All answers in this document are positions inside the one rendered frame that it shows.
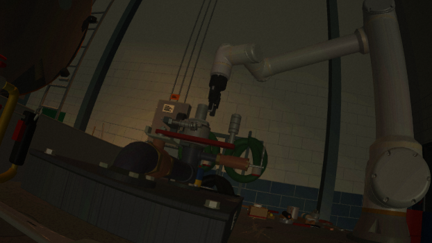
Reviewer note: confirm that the grey ladder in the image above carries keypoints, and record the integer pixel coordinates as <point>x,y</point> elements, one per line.
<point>76,54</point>

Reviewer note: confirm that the tan box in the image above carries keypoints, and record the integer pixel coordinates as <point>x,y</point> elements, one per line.
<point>258,212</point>

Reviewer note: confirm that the large brown tank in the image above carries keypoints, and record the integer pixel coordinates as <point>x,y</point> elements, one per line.
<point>37,40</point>

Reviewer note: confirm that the white hex bolt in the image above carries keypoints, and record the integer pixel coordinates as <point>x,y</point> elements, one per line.
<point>212,204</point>
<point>134,174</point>
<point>150,177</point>
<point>103,165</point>
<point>49,151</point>

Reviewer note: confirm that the grey relief valve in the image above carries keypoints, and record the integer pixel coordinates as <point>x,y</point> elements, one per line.
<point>234,123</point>

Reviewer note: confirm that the black pipe with brown flange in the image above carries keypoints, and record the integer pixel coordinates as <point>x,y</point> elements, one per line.
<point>141,158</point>

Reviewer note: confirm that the dark curved rib beam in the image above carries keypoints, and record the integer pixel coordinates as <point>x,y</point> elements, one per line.
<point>332,101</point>
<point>101,71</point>

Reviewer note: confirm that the dark grey valve body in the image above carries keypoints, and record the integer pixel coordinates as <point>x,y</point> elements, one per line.
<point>192,155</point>

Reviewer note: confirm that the blue yellow red post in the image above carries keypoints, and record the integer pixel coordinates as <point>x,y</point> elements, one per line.
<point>199,175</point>

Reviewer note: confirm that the red shutoff lever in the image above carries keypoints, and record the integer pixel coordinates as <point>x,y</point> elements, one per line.
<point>192,138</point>

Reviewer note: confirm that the white cup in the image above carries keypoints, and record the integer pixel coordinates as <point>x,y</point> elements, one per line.
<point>293,212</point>

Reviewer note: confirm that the black and red tool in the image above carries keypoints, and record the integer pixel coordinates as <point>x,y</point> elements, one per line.
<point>286,215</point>

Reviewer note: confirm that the grey threaded fitting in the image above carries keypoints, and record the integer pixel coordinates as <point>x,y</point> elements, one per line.
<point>180,123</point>

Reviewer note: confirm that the grey test port socket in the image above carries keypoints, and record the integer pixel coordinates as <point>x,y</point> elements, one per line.
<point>201,111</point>

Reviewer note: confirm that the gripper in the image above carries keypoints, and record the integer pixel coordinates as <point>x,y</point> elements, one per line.
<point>217,84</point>

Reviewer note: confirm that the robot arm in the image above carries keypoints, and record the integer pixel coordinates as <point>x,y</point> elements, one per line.
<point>384,101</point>

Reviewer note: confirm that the grey small fitting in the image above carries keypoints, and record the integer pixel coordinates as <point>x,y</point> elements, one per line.
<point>312,217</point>

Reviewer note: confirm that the red box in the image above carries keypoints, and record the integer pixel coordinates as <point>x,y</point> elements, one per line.
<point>414,224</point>

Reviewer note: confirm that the green box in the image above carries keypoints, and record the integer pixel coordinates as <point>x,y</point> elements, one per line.
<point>54,114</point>

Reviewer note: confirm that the copper gauge adaptor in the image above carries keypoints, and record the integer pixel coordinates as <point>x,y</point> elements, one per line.
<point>233,162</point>

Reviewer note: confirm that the dark ribbed base plinth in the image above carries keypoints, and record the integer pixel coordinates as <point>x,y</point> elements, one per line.
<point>128,209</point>

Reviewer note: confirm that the orange tag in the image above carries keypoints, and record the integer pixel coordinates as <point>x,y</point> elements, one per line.
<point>174,96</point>

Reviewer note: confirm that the yellow pipe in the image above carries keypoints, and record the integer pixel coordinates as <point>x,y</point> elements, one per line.
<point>10,101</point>

